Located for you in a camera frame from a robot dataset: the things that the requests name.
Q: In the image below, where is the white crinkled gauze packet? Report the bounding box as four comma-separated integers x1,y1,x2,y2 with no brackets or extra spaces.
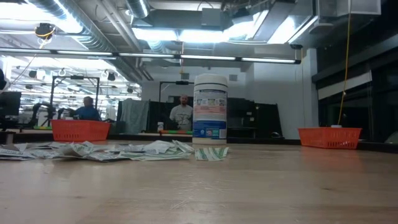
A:
148,139,178,155

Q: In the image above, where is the white wipes canister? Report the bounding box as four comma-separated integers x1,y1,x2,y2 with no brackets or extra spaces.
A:
192,73,229,146

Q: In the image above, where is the person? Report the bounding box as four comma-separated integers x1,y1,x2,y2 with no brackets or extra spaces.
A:
73,95,102,122
169,94,193,131

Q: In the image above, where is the small white printed packet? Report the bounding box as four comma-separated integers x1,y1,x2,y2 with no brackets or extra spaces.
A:
107,143,150,154
14,142,50,151
172,139,195,154
0,143,38,161

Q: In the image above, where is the grey hanging cloth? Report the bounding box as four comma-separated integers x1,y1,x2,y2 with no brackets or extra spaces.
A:
119,98,150,135

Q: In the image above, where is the fluorescent ceiling light panel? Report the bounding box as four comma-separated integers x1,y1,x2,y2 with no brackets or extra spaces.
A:
132,27,225,44

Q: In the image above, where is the grey ceiling box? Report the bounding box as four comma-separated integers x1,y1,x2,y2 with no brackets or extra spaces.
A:
201,7,223,27

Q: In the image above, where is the orange plastic mesh basket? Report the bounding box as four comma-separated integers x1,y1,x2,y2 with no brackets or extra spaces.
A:
50,119,112,142
298,126,363,150

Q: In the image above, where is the black computer monitor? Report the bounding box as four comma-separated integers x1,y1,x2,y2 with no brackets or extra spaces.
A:
0,91,22,118

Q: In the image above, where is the black rig frame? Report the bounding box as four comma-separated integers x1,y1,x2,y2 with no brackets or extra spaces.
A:
158,80,195,105
49,75,101,127

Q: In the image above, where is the silver rectangular air duct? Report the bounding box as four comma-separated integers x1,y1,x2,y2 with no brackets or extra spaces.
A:
223,0,382,45

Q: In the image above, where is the silver spiral ventilation duct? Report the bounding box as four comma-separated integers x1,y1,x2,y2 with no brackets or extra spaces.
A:
27,0,116,52

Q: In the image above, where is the yellow extension cable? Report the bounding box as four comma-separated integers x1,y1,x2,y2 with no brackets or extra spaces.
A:
337,12,352,125

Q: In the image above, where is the black yellow cable reel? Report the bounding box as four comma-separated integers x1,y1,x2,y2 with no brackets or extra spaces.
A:
34,22,57,40

